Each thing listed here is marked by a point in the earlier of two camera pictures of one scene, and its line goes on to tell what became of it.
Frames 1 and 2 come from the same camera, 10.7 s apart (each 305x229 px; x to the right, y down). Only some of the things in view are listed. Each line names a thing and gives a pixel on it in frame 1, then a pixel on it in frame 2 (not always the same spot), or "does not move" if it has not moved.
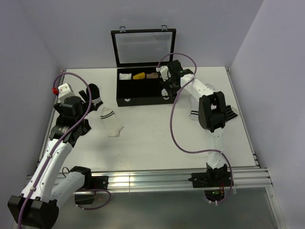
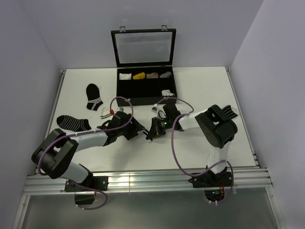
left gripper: [58, 108] → [135, 127]
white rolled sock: [125, 76] does not move
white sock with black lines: [164, 92] does not move
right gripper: [164, 84] → [156, 130]
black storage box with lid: [138, 52] does not move
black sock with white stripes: [96, 100] does not move
